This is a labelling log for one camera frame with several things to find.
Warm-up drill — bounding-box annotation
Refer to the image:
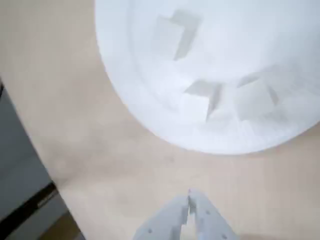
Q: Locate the black bar with white text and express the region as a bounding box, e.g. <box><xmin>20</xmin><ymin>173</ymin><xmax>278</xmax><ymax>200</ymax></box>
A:
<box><xmin>0</xmin><ymin>181</ymin><xmax>58</xmax><ymax>238</ymax></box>

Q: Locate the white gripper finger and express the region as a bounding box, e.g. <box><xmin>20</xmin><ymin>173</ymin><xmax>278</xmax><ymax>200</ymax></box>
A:
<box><xmin>132</xmin><ymin>195</ymin><xmax>189</xmax><ymax>240</ymax></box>
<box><xmin>188</xmin><ymin>189</ymin><xmax>238</xmax><ymax>240</ymax></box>

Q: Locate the white cube block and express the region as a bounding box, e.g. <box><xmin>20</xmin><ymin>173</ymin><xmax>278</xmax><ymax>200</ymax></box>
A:
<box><xmin>181</xmin><ymin>79</ymin><xmax>223</xmax><ymax>125</ymax></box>
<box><xmin>234</xmin><ymin>71</ymin><xmax>280</xmax><ymax>123</ymax></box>
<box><xmin>151</xmin><ymin>9</ymin><xmax>203</xmax><ymax>61</ymax></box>

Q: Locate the white round plate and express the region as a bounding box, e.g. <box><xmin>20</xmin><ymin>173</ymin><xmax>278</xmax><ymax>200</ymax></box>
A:
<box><xmin>94</xmin><ymin>0</ymin><xmax>320</xmax><ymax>156</ymax></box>

